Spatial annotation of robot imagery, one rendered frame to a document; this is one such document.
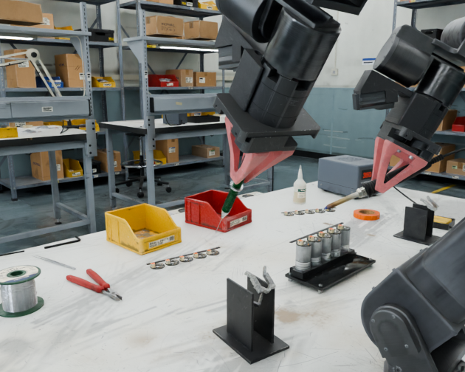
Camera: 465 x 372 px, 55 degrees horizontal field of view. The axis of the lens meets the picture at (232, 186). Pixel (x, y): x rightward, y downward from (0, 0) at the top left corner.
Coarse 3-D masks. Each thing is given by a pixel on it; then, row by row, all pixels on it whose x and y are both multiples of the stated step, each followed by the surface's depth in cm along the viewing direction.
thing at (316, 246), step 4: (312, 244) 72; (316, 244) 72; (320, 244) 72; (312, 248) 72; (316, 248) 72; (320, 248) 73; (312, 252) 72; (316, 252) 72; (320, 252) 73; (312, 256) 73; (316, 256) 72; (320, 256) 73; (312, 260) 73; (316, 260) 73; (320, 260) 73; (312, 264) 73; (316, 264) 73
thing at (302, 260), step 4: (296, 244) 71; (308, 244) 70; (296, 248) 71; (300, 248) 70; (304, 248) 70; (308, 248) 70; (296, 252) 71; (300, 252) 70; (304, 252) 70; (308, 252) 70; (296, 256) 71; (300, 256) 71; (304, 256) 70; (308, 256) 71; (296, 260) 71; (300, 260) 71; (304, 260) 71; (308, 260) 71; (296, 264) 71; (300, 264) 71; (304, 264) 71; (308, 264) 71; (296, 268) 72; (300, 268) 71; (304, 268) 71; (308, 268) 71
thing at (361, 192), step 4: (360, 188) 70; (364, 188) 70; (356, 192) 70; (360, 192) 70; (364, 192) 70; (348, 196) 70; (352, 196) 70; (356, 196) 70; (360, 196) 70; (340, 200) 71; (344, 200) 71; (348, 200) 71; (328, 204) 71; (332, 204) 71; (336, 204) 71; (328, 208) 71
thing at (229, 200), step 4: (244, 156) 51; (232, 184) 53; (240, 184) 53; (232, 188) 53; (236, 188) 53; (240, 188) 54; (232, 192) 54; (236, 192) 54; (228, 196) 55; (232, 196) 54; (236, 196) 55; (228, 200) 55; (232, 200) 55; (224, 204) 56; (228, 204) 55; (232, 204) 56; (224, 208) 56; (228, 208) 56; (224, 212) 56; (228, 212) 56
